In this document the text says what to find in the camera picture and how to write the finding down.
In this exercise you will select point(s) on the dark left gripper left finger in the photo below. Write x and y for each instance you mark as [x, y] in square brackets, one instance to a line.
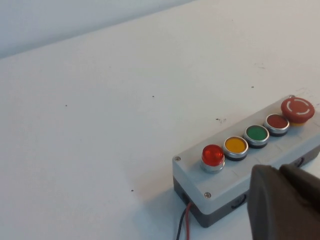
[275, 212]

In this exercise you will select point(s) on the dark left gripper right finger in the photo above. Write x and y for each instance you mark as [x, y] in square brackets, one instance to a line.
[303, 186]

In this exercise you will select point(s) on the grey button control box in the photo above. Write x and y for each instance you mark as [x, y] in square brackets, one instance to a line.
[225, 183]

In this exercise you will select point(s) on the flat red push button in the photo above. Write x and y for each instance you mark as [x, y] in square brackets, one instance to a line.
[276, 122]

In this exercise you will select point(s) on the green push button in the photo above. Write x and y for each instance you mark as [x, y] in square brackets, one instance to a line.
[256, 134]

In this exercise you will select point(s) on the yellow push button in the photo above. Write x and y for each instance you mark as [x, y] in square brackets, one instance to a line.
[235, 146]

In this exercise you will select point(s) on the red mushroom emergency stop button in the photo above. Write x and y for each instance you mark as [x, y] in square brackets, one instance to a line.
[297, 108]

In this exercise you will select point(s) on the red dome indicator light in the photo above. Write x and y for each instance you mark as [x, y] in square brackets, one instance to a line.
[212, 155]

